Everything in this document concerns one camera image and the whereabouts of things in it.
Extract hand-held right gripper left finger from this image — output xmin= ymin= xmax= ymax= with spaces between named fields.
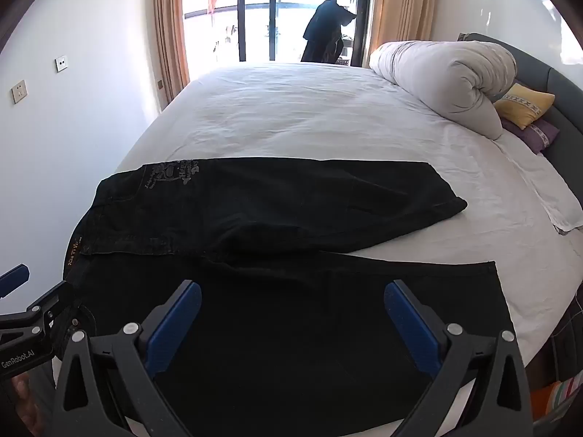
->
xmin=51 ymin=279 xmax=203 ymax=437

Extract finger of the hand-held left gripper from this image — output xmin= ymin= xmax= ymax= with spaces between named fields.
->
xmin=0 ymin=264 xmax=31 ymax=300
xmin=0 ymin=280 xmax=76 ymax=346

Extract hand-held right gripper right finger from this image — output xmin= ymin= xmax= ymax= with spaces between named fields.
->
xmin=383 ymin=279 xmax=535 ymax=437

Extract black pants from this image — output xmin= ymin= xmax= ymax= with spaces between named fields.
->
xmin=61 ymin=157 xmax=517 ymax=437

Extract person's left hand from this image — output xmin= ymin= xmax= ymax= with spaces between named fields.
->
xmin=11 ymin=371 xmax=43 ymax=436

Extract striped cloth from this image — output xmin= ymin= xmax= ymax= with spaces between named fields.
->
xmin=531 ymin=375 xmax=578 ymax=422

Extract flat white pillow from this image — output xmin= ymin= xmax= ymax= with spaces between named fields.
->
xmin=494 ymin=139 xmax=583 ymax=236

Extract purple pillow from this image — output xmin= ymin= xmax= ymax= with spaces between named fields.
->
xmin=501 ymin=118 xmax=560 ymax=154

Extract bed with white sheet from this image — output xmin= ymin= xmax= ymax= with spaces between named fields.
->
xmin=52 ymin=61 xmax=583 ymax=437

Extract yellow pillow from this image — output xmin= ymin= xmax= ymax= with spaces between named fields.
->
xmin=493 ymin=83 xmax=556 ymax=129

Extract grey upholstered headboard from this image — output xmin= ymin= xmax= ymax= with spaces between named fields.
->
xmin=458 ymin=33 xmax=583 ymax=256

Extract beige curtain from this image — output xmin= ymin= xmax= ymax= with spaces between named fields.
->
xmin=363 ymin=0 xmax=440 ymax=70
xmin=152 ymin=0 xmax=191 ymax=112

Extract dark hanging garment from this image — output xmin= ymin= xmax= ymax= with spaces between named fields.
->
xmin=301 ymin=0 xmax=358 ymax=64

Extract black framed sliding door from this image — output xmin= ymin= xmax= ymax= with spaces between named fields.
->
xmin=182 ymin=0 xmax=381 ymax=68

